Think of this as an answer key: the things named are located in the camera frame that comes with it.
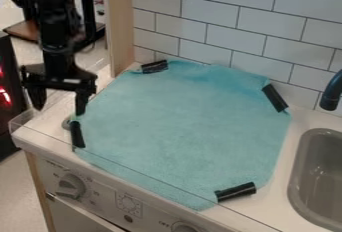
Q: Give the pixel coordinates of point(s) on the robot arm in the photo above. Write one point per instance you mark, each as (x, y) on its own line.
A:
(55, 12)

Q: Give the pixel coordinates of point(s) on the toy sink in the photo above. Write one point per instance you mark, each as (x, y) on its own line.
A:
(318, 179)

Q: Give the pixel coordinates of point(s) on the tap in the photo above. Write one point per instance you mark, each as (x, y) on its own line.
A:
(331, 92)

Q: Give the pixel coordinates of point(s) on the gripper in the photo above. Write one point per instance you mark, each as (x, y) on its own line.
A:
(60, 76)

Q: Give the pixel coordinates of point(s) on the teal cloth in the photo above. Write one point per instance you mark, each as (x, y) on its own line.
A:
(182, 126)

